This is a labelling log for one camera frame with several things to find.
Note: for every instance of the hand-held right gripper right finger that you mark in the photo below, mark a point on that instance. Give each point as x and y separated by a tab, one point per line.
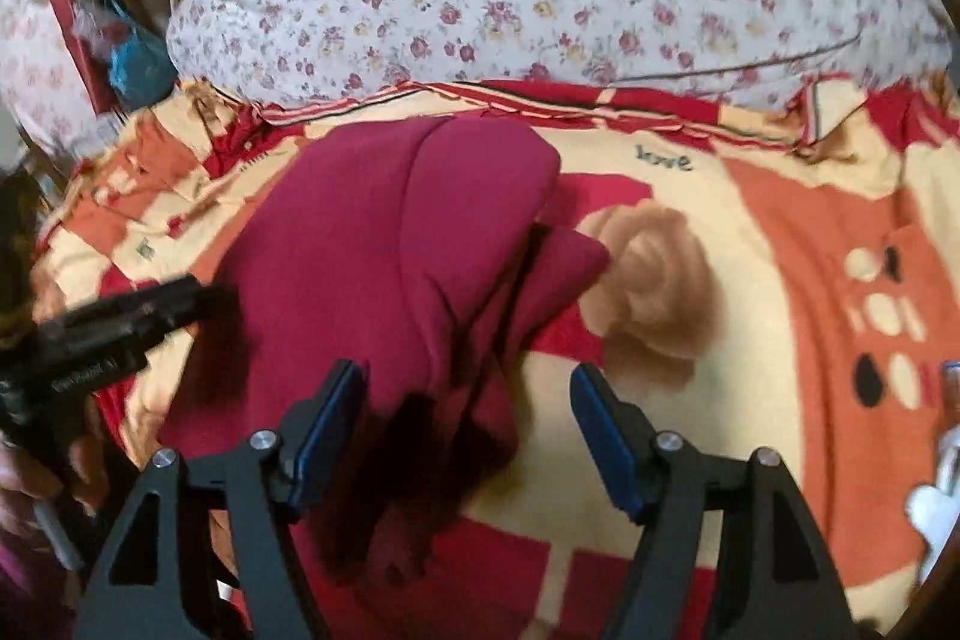
604	437

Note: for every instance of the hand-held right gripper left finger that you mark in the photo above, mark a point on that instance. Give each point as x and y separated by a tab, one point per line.
326	437

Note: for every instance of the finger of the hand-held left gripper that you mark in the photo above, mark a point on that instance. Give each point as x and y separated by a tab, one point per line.
150	306

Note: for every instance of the maroon garment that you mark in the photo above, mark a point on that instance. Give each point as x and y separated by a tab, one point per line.
375	220

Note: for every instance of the person's left hand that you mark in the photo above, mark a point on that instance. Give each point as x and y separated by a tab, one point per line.
37	479

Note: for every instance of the grey metal rod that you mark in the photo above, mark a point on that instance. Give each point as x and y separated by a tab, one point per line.
60	535

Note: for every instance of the teal plastic bag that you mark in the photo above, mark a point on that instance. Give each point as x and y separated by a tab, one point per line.
139	63

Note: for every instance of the pink floral cloth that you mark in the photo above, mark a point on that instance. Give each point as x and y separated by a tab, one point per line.
34	70

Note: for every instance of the orange red printed blanket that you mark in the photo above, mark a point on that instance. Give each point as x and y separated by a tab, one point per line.
787	235

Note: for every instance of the white plastic object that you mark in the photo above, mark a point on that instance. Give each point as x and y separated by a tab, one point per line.
934	512

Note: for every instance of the red frame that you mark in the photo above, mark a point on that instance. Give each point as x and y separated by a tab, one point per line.
71	10

